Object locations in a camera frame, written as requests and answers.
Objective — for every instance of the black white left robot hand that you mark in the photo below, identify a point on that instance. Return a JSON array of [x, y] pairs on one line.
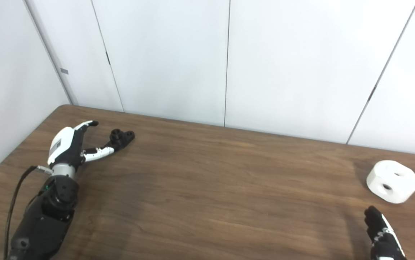
[[65, 146]]

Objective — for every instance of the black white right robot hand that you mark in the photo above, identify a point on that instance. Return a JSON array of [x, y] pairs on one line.
[[382, 238]]

